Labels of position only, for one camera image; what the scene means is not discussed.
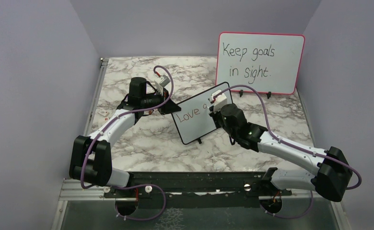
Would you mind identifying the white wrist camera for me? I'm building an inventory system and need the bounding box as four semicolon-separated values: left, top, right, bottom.
208;90;228;113
154;75;171;95

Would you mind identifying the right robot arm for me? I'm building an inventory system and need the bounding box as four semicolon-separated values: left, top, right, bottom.
209;103;353;202

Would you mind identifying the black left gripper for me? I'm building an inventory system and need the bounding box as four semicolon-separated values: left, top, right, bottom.
141;88;181;115

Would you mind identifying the aluminium rail left table edge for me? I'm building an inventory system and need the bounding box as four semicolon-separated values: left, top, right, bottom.
74;57;109;140

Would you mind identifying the small white red card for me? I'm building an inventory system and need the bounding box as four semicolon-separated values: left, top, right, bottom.
96;108;109;117

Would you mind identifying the small black-framed whiteboard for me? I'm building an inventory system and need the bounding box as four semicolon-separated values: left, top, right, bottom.
172;82;230;145

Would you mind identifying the large pink-framed whiteboard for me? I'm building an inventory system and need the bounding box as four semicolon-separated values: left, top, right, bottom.
215;32;305;95

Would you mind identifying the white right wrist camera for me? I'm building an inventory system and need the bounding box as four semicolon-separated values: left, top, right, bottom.
208;90;228;113

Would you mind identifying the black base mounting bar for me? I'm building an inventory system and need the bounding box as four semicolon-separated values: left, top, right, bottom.
95;168;292;209

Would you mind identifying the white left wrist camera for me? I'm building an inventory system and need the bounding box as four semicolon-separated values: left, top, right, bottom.
154;75;171;95

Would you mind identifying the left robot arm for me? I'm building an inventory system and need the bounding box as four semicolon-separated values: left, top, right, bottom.
69;75;181;197

